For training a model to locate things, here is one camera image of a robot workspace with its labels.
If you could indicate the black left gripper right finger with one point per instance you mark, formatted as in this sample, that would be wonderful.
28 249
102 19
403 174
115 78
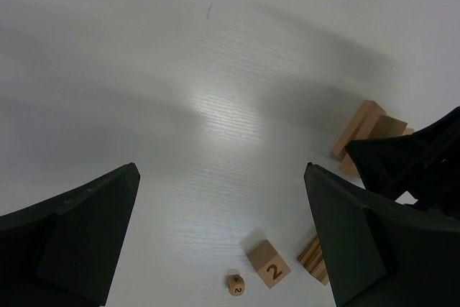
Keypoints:
379 252

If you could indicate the wood cube with letter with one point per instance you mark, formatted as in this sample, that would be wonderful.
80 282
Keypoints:
268 264

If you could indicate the tiny wood cube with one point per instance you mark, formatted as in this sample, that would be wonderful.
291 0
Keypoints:
235 284

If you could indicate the dark-sided wood block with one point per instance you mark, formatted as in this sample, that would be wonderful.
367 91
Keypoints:
311 258

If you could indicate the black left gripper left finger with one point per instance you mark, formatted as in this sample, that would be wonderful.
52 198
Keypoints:
64 251

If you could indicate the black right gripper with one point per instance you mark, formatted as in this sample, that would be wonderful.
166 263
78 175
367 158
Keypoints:
425 164

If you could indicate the long wood block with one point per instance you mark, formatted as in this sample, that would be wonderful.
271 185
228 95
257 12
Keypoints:
367 107
375 126

